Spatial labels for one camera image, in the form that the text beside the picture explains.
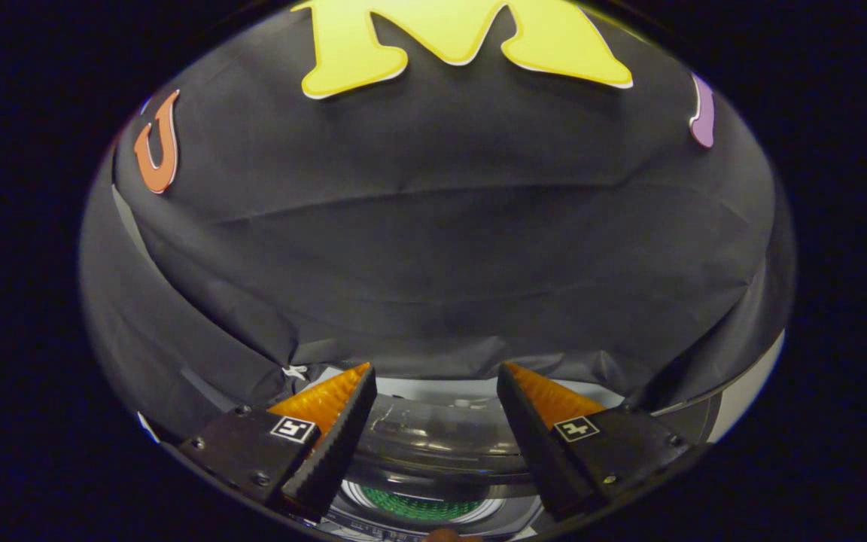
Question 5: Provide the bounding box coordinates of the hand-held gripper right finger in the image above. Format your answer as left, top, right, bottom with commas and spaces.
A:
497, 362, 694, 520

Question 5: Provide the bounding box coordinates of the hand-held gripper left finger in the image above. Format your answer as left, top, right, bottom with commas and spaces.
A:
178, 362, 379, 522

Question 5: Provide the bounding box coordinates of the grey washing machine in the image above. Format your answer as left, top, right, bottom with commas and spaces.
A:
283, 365, 724, 542

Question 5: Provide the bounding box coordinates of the green polo shirt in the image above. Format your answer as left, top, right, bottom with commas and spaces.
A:
360, 486, 485, 522

